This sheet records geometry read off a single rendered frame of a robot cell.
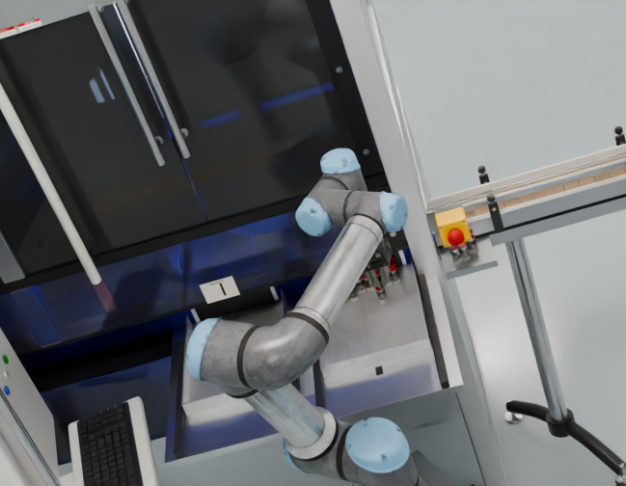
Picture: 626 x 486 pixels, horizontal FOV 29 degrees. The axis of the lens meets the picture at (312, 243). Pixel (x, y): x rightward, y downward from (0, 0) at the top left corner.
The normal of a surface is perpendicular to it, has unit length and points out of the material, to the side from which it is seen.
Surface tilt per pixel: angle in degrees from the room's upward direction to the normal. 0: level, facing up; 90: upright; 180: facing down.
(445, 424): 90
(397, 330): 0
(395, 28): 0
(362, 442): 7
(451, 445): 90
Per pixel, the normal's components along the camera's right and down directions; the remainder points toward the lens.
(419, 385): -0.29, -0.77
